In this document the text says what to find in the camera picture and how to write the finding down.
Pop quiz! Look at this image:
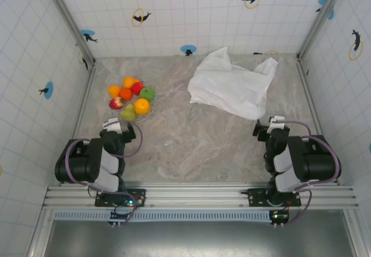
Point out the green pear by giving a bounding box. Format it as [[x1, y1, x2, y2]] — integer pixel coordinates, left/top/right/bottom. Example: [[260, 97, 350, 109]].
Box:
[[120, 104, 137, 122]]

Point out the large orange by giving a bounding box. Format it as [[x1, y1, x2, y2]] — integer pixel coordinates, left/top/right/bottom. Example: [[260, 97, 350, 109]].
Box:
[[133, 98, 151, 115]]

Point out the red and yellow apple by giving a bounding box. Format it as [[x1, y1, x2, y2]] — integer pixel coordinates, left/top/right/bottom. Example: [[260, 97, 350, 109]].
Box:
[[109, 96, 126, 110]]

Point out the deep orange tangerine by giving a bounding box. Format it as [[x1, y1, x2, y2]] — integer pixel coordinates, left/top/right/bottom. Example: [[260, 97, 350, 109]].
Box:
[[119, 88, 134, 101]]

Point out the green apple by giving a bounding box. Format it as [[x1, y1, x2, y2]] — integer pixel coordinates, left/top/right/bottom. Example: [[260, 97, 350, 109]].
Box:
[[140, 86, 156, 102]]

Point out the orange lumpy fruit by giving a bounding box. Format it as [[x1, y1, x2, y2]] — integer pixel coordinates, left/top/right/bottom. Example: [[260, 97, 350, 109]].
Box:
[[122, 76, 141, 89]]

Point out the white plastic bag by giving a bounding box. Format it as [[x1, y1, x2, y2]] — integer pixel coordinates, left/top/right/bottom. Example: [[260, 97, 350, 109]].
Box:
[[187, 46, 279, 121]]

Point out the pile of mixed fruit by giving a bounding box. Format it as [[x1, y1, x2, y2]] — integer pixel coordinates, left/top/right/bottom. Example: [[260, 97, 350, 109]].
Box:
[[107, 79, 159, 124]]

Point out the left controller board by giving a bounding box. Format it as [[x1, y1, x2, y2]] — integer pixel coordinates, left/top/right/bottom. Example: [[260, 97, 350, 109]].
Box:
[[108, 209, 136, 228]]

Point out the controller board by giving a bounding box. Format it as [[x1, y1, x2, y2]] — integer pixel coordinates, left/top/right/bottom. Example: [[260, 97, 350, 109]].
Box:
[[108, 209, 136, 228], [268, 209, 290, 229]]

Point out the right controller board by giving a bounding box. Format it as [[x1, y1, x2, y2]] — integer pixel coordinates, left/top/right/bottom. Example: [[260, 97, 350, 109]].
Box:
[[268, 209, 290, 229]]

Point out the blue circle dolphin sticker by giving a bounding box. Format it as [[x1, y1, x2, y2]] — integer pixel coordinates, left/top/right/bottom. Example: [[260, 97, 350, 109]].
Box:
[[180, 44, 197, 57], [79, 29, 99, 44], [38, 81, 55, 100]]

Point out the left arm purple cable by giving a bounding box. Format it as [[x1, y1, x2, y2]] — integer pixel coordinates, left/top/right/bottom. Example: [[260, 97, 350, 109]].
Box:
[[64, 120, 144, 226]]

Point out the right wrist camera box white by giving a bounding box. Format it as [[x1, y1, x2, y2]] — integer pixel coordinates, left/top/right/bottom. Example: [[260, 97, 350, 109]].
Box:
[[267, 115, 287, 133]]

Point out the left aluminium side rail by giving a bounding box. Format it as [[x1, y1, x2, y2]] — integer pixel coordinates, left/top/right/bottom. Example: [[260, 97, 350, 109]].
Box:
[[70, 65, 97, 139]]

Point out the aluminium side rail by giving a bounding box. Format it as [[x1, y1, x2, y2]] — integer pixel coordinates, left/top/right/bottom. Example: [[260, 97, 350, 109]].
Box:
[[70, 65, 97, 139], [296, 54, 325, 137]]

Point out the right aluminium side rail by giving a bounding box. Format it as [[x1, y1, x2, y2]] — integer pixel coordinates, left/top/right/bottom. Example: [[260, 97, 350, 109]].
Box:
[[296, 54, 325, 137]]

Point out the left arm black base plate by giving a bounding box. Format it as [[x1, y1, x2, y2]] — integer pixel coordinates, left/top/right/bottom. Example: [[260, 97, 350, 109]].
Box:
[[94, 188, 147, 208]]

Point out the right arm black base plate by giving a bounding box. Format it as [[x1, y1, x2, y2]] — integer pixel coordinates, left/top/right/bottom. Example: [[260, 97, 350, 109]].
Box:
[[241, 188, 302, 208]]

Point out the aluminium front rail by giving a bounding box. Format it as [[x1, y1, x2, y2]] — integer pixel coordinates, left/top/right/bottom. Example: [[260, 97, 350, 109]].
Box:
[[43, 182, 360, 211]]

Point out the white slotted cable duct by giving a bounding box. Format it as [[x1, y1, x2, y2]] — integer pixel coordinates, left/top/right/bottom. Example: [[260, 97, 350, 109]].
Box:
[[53, 210, 275, 222]]

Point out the small dolphin ring sticker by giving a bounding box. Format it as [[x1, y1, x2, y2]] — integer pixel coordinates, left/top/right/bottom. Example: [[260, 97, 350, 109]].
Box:
[[131, 8, 152, 27]]

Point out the left aluminium corner post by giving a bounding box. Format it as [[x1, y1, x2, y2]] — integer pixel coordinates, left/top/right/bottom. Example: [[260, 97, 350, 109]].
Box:
[[40, 0, 97, 67]]

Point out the aluminium corner post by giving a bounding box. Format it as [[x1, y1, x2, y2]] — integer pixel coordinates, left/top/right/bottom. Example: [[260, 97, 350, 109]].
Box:
[[40, 0, 97, 67], [297, 0, 348, 61]]

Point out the upright dolphin ring sticker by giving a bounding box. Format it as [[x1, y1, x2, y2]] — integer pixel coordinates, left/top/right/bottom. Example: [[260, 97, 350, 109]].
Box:
[[348, 28, 365, 61]]

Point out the right aluminium corner post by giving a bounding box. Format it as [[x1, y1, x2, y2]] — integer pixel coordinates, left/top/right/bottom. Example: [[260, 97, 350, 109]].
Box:
[[297, 0, 348, 61]]

